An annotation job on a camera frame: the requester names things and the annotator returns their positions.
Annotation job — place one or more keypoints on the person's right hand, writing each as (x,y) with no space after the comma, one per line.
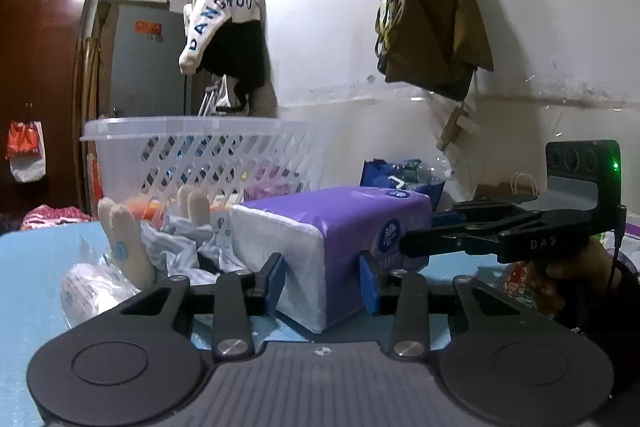
(560,277)

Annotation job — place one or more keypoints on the brown paper bag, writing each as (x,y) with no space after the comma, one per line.
(515,189)

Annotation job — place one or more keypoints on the white lettered jacket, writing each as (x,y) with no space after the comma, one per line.
(220,12)

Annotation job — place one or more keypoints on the white crumpled plastic bag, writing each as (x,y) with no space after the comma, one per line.
(180,247)

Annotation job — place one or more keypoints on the grey refrigerator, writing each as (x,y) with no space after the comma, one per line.
(145,62)

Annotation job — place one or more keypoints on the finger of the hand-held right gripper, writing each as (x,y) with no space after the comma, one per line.
(492,207)
(450,239)

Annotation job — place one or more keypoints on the beige sock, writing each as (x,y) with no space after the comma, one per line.
(127,247)
(192,207)

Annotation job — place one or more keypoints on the clear plastic bottle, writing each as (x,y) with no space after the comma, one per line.
(425,172)

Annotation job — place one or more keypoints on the orange and white hanging bag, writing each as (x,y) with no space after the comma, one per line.
(24,149)

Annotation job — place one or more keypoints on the white printed wrapped roll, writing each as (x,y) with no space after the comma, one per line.
(95,292)

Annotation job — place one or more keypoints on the white plastic laundry basket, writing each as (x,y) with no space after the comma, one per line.
(200,157)

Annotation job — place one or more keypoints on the purple tissue pack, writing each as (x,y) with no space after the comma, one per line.
(345,247)

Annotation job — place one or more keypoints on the pink striped cloth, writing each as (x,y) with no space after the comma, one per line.
(52,216)

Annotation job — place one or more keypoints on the orange packet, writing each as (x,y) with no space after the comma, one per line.
(145,209)

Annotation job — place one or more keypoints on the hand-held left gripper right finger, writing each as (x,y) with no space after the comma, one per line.
(369,288)

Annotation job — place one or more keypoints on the blue shopping bag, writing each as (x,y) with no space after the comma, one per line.
(395,179)

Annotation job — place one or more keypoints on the black hanging garment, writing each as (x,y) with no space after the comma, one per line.
(240,62)

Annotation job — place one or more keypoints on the brown hanging bag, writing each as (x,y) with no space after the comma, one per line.
(435,17)

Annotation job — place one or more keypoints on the person's right forearm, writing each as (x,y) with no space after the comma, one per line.
(612,332)

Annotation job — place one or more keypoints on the brown wooden wardrobe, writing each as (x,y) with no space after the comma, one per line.
(37,77)

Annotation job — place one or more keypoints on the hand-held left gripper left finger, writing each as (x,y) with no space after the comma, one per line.
(276,281)

